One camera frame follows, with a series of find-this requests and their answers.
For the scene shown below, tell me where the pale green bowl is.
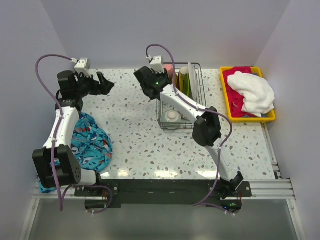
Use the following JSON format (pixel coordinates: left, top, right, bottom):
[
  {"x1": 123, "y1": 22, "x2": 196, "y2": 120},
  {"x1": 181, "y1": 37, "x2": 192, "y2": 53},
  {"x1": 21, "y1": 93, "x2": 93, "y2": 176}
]
[{"x1": 160, "y1": 110, "x2": 182, "y2": 124}]

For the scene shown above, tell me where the aluminium front rail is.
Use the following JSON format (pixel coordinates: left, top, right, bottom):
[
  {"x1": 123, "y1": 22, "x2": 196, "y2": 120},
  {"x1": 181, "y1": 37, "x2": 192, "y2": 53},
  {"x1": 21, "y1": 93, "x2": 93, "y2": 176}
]
[{"x1": 31, "y1": 179, "x2": 296, "y2": 200}]

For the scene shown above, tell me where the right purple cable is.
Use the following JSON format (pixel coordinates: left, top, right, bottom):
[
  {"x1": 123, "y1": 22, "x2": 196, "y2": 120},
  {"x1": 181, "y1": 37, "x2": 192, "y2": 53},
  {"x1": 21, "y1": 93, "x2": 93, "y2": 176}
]
[{"x1": 146, "y1": 44, "x2": 235, "y2": 215}]

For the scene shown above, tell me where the yellow brown plate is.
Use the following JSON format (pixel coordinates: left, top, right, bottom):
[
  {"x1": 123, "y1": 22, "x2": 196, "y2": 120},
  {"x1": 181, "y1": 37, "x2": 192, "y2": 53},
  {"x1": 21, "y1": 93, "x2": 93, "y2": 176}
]
[{"x1": 174, "y1": 72, "x2": 181, "y2": 90}]

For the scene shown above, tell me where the pink red cloth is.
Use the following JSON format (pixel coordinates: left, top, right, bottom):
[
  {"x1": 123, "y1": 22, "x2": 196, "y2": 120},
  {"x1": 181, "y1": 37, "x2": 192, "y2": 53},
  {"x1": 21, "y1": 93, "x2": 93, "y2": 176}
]
[{"x1": 222, "y1": 66, "x2": 256, "y2": 118}]

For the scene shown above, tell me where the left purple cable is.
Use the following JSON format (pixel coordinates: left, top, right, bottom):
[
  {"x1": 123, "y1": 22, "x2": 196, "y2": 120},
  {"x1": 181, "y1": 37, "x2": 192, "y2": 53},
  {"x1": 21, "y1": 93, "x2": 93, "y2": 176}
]
[{"x1": 34, "y1": 53, "x2": 113, "y2": 215}]

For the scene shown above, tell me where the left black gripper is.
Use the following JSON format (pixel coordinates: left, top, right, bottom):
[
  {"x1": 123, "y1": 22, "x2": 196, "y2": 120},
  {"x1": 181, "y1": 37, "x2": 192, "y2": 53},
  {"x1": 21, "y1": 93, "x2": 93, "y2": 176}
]
[{"x1": 74, "y1": 71, "x2": 114, "y2": 99}]

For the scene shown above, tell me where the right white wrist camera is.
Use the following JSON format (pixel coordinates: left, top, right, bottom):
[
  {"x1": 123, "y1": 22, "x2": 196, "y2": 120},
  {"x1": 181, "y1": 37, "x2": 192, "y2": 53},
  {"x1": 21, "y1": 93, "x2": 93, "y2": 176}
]
[{"x1": 146, "y1": 55, "x2": 165, "y2": 74}]

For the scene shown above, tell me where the blue shark print cloth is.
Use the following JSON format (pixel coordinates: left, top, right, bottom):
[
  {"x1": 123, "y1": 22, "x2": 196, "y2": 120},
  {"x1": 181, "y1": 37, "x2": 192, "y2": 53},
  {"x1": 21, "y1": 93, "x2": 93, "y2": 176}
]
[{"x1": 43, "y1": 107, "x2": 113, "y2": 186}]

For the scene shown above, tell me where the white towel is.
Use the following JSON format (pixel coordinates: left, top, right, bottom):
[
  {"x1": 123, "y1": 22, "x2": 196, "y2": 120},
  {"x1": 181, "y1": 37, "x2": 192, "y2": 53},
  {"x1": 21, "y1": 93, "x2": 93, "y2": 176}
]
[{"x1": 227, "y1": 71, "x2": 275, "y2": 118}]

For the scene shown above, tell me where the white beige mug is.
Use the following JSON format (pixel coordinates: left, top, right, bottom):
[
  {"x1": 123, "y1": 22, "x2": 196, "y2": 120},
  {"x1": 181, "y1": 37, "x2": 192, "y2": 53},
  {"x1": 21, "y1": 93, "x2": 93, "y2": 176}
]
[{"x1": 179, "y1": 66, "x2": 189, "y2": 76}]

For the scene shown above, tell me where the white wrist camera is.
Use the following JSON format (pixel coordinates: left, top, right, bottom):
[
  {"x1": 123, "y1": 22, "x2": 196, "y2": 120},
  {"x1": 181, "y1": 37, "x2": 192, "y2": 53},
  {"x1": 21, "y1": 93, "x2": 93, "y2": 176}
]
[
  {"x1": 74, "y1": 58, "x2": 91, "y2": 78},
  {"x1": 146, "y1": 55, "x2": 165, "y2": 74}
]

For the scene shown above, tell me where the blue patterned bowl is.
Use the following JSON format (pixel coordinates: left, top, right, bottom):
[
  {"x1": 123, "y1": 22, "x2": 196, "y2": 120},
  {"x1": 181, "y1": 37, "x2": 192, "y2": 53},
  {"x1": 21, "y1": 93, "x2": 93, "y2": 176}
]
[{"x1": 180, "y1": 113, "x2": 190, "y2": 121}]

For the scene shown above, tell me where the yellow plastic bin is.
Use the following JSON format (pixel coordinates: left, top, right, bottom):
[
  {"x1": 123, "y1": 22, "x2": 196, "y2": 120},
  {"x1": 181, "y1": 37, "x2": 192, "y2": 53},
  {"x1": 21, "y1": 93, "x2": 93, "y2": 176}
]
[{"x1": 219, "y1": 66, "x2": 276, "y2": 124}]

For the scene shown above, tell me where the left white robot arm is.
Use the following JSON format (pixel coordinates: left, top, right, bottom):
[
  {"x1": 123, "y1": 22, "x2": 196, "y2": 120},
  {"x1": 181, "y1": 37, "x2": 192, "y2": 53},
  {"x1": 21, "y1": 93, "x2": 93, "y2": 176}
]
[{"x1": 32, "y1": 70, "x2": 115, "y2": 196}]

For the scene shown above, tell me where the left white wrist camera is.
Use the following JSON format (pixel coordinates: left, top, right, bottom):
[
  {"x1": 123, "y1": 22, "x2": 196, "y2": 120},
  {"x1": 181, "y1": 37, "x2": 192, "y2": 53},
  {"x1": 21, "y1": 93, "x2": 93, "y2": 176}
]
[{"x1": 74, "y1": 58, "x2": 91, "y2": 78}]

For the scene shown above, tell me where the wire dish rack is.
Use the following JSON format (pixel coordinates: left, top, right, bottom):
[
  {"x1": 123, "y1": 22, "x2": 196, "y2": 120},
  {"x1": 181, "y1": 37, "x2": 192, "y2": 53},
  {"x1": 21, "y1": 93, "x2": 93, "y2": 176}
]
[{"x1": 156, "y1": 62, "x2": 207, "y2": 131}]

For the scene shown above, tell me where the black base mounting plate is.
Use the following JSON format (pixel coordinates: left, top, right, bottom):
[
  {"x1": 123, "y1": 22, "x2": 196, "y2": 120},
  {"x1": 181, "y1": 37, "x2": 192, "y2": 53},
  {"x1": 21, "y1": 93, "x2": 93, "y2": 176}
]
[{"x1": 74, "y1": 179, "x2": 253, "y2": 213}]

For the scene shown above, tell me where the purple cable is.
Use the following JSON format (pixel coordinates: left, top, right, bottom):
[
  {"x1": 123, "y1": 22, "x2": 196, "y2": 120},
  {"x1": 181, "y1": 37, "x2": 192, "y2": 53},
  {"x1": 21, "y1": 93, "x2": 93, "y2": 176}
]
[
  {"x1": 146, "y1": 44, "x2": 235, "y2": 215},
  {"x1": 34, "y1": 53, "x2": 113, "y2": 215}
]

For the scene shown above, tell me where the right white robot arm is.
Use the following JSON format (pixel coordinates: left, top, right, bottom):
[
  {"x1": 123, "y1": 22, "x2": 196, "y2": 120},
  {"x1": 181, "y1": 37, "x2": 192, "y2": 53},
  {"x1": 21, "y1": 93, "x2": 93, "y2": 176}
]
[{"x1": 134, "y1": 66, "x2": 244, "y2": 197}]

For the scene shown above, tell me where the pink cup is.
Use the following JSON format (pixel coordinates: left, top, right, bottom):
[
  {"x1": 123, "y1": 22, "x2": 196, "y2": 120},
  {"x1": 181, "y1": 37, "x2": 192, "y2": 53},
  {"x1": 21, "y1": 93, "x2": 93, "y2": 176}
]
[{"x1": 164, "y1": 64, "x2": 174, "y2": 79}]

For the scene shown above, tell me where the lime green small plate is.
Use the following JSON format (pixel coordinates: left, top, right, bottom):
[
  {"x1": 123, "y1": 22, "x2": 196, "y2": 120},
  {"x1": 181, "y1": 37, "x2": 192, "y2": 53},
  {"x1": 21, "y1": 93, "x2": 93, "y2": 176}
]
[{"x1": 182, "y1": 73, "x2": 192, "y2": 98}]

